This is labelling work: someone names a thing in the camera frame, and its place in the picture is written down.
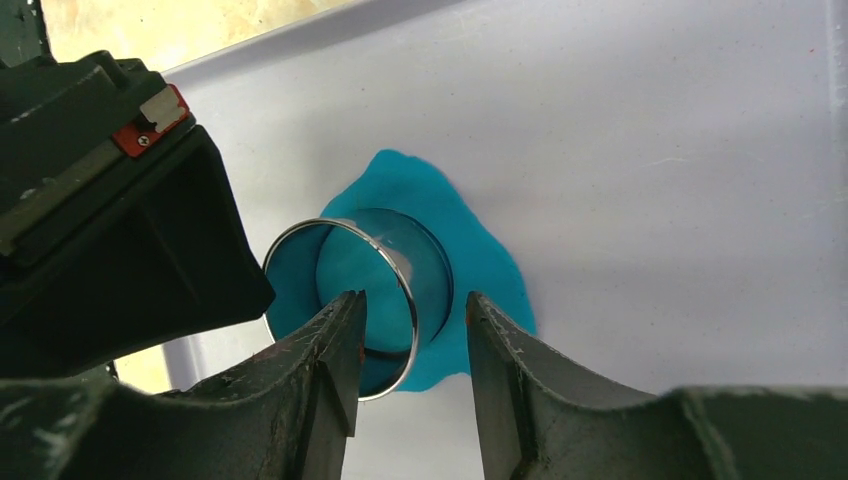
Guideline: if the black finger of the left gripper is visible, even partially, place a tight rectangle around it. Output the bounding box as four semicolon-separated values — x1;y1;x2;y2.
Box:
1;126;275;379

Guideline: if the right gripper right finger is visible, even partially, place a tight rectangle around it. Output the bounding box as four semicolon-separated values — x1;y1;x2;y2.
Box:
466;292;847;479

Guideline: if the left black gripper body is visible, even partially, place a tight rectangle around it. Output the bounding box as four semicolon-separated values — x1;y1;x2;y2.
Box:
0;0;197;266

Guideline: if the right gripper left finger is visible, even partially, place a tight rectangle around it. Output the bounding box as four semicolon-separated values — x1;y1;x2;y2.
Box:
1;291;366;479

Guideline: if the blue dough piece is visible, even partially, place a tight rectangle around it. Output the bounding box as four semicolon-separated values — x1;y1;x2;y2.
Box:
316;149;538;392

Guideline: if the round metal cutter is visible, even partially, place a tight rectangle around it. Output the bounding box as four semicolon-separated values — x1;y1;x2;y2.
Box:
263;208;454;401

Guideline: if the lavender plastic tray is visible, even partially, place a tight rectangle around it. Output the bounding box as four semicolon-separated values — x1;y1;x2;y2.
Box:
168;1;847;479

